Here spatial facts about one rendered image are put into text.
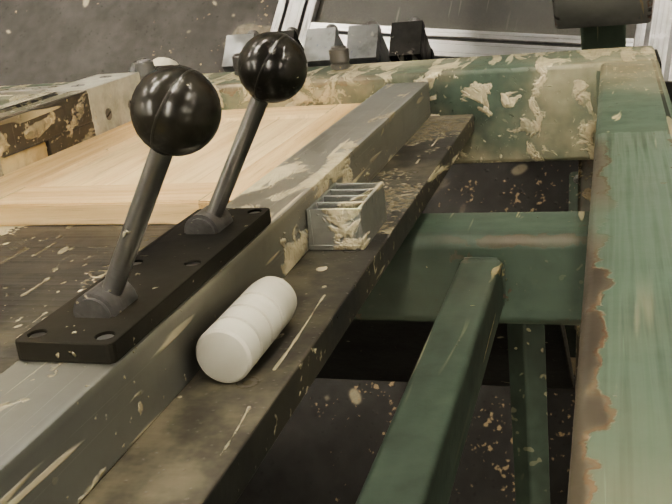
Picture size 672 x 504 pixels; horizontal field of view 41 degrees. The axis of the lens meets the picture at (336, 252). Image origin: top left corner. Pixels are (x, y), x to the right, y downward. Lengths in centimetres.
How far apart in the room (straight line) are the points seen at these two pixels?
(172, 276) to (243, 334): 5
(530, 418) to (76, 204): 44
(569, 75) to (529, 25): 87
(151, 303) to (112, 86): 71
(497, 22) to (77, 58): 116
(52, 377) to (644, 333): 24
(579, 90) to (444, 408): 59
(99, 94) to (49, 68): 149
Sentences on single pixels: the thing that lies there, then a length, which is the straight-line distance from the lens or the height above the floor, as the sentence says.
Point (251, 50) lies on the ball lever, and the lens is 49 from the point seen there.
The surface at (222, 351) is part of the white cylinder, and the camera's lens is 45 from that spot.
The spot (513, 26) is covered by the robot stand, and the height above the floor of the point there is 21.
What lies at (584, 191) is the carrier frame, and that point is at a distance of 111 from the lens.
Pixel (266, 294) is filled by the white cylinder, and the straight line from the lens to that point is 48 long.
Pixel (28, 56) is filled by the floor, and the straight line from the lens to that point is 264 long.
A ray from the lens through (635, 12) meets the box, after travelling 123.
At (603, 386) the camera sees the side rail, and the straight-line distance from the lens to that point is 32.
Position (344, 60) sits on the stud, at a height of 88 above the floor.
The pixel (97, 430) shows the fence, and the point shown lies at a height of 148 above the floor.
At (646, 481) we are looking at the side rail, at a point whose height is 154.
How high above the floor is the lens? 181
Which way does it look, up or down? 65 degrees down
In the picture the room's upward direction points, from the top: 40 degrees counter-clockwise
